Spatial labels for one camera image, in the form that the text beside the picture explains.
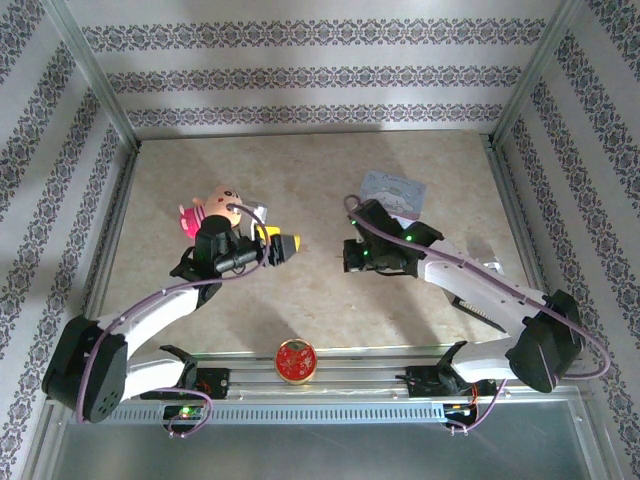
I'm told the aluminium mounting rail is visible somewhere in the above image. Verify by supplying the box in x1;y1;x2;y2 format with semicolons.
119;347;511;402

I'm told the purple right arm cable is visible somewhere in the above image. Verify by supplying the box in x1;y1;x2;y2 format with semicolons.
343;193;612;437

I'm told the pink plush doll toy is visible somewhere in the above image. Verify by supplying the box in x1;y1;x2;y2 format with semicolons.
178;184;242;241

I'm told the round red gold tin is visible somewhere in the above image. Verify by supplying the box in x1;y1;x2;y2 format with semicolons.
274;338;318;387

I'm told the yellow toy block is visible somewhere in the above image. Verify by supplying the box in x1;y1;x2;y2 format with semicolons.
263;225;302;251

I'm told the aluminium side rail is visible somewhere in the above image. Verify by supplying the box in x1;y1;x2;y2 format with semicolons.
82;144;142;321
480;133;551;301

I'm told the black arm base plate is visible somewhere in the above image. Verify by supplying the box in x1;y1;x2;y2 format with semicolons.
405;364;497;400
139;367;232;401

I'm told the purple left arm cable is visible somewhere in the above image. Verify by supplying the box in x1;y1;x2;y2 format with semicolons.
74;201;274;439

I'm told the black flat tool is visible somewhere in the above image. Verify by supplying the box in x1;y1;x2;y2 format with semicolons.
451;296;507;332

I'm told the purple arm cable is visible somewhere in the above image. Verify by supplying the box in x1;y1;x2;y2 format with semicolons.
343;193;612;437
74;201;274;439

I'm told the silver metal piece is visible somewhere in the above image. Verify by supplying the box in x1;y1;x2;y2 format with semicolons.
465;238;505;277

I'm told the small circuit board green light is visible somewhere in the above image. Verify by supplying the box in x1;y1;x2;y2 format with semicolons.
163;404;207;422

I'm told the aluminium frame post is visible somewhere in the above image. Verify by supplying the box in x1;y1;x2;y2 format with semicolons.
489;0;589;146
47;0;141;149

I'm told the grey metal panel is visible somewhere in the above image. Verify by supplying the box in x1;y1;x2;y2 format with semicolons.
29;399;606;480

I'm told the slotted grey cable duct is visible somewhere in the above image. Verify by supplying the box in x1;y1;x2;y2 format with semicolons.
64;402;447;426

